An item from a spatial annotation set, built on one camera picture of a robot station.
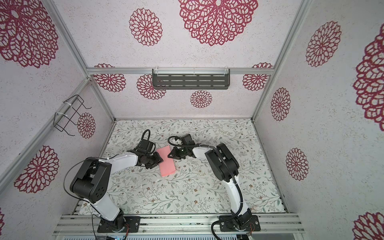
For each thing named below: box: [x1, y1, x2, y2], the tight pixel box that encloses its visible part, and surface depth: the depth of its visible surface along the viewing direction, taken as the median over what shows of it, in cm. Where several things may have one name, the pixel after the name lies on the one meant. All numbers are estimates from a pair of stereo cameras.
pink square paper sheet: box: [156, 145, 176, 177], surface depth 96 cm
